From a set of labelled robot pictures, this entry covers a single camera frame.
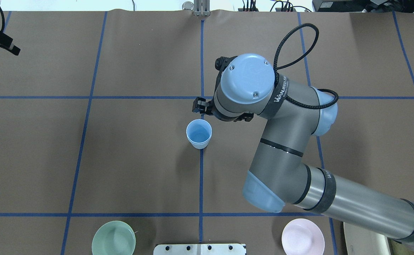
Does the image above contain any green plastic bowl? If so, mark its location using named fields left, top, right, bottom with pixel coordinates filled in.
left=91, top=221, right=137, bottom=255

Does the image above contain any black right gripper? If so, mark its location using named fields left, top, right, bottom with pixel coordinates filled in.
left=192, top=97, right=254, bottom=122

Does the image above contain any light blue cup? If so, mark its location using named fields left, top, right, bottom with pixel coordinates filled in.
left=187, top=136, right=211, bottom=149
left=186, top=119, right=212, bottom=137

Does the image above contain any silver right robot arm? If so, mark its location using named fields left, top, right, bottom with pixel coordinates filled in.
left=193, top=53, right=414, bottom=251

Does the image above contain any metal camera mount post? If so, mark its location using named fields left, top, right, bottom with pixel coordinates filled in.
left=182, top=0, right=211, bottom=17

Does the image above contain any pink plastic bowl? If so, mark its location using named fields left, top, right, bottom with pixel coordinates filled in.
left=281, top=218, right=325, bottom=255

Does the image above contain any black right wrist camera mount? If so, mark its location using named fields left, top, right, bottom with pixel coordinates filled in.
left=215, top=56, right=238, bottom=72

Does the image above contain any cream two-slot toaster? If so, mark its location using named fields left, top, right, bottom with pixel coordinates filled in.
left=343, top=222, right=391, bottom=255

